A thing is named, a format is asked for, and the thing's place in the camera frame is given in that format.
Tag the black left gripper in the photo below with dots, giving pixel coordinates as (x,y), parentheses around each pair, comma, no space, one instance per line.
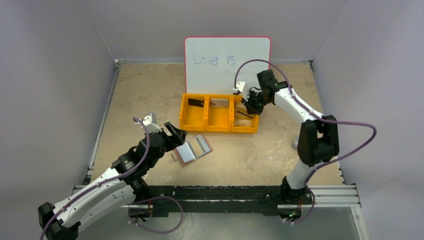
(168,135)

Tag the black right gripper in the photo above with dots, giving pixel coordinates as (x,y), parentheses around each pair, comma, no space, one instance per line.
(252,102)

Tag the gold card with black stripe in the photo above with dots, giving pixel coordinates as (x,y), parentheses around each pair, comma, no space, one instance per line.
(243,115)

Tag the pink leather card holder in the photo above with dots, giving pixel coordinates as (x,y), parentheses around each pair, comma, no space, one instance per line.
(192,150)

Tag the black credit card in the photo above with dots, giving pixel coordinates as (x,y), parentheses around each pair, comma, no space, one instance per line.
(198,103)

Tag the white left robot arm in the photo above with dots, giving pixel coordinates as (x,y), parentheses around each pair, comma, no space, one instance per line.
(121,184)

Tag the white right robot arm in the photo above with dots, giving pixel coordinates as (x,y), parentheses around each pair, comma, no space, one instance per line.
(318,140)

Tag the cards in right bin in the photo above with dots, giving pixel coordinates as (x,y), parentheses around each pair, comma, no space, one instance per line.
(242,122)

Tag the silver card in middle bin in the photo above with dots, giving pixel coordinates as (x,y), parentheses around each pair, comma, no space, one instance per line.
(219,103)

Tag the yellow right bin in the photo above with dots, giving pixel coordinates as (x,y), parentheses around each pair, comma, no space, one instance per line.
(235,101)

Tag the yellow bin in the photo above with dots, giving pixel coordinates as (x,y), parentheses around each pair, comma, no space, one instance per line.
(192,119)
(235,101)
(217,119)

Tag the yellow left bin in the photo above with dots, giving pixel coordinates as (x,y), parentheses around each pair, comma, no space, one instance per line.
(192,119)

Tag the yellow middle bin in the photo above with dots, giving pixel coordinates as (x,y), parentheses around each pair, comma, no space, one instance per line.
(217,119)

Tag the small clear round container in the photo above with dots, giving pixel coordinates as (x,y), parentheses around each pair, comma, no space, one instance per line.
(295,142)

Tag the pink framed whiteboard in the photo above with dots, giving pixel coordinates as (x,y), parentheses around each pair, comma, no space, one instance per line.
(214,63)

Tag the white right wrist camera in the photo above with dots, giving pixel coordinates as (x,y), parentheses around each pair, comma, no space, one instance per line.
(242,89)

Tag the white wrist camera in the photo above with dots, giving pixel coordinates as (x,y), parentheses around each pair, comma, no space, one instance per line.
(242,89)
(150,123)

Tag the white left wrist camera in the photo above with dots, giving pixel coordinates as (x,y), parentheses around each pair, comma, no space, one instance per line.
(150,123)

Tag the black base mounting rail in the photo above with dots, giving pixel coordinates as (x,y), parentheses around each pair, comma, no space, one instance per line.
(161,200)

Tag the aluminium frame rail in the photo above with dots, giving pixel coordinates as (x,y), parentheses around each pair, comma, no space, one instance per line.
(344,196)

